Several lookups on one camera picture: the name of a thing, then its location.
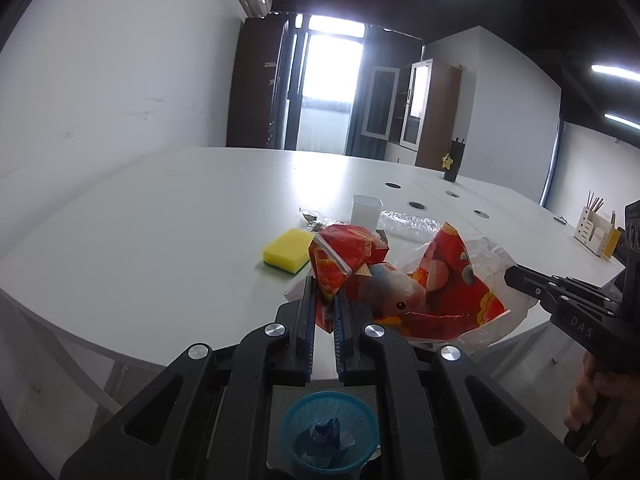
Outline ceiling light bar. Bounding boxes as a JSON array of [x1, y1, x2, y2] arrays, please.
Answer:
[[603, 112, 640, 129], [591, 63, 640, 84]]

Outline white utensil holder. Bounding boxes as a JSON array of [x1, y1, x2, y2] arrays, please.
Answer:
[[573, 190, 624, 261]]

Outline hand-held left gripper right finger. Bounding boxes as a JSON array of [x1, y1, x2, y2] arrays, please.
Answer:
[[332, 290, 590, 480]]

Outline blue mesh plastic basket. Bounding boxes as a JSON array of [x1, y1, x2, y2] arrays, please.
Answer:
[[280, 391, 379, 476]]

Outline dark wooden cabinet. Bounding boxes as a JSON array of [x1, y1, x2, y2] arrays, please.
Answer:
[[226, 12, 301, 151]]

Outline person's right hand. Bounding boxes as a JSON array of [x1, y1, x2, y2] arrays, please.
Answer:
[[569, 349, 640, 457]]

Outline glass balcony door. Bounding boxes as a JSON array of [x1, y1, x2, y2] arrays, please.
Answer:
[[295, 15, 366, 154]]

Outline dark curtain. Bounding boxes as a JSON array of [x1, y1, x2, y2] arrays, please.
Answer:
[[345, 24, 426, 159]]

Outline large red fish-print bag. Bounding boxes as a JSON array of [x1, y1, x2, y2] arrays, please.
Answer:
[[345, 221, 512, 345]]

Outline crumpled clear plastic wrap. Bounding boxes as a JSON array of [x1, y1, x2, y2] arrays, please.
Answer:
[[378, 208, 441, 244]]

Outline small dark candy wrapper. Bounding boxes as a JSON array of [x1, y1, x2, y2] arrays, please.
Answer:
[[298, 206, 346, 234]]

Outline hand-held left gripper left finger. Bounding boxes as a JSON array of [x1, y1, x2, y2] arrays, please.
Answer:
[[60, 275, 317, 480]]

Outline yellow sponge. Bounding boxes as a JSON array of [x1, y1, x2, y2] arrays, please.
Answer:
[[262, 227, 317, 276]]

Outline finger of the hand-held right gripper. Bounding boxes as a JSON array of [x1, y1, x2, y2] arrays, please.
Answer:
[[504, 264, 620, 320], [549, 274, 626, 306]]

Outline brown glass-door cabinet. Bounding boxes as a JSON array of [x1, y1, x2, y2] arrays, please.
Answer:
[[361, 57, 464, 170]]

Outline small red snack bag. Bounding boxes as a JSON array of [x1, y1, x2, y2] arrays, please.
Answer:
[[307, 224, 391, 335]]

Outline red plastic snack bag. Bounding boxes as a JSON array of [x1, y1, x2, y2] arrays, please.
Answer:
[[285, 234, 537, 359]]

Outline white plastic cup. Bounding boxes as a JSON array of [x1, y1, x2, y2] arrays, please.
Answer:
[[351, 194, 385, 234]]

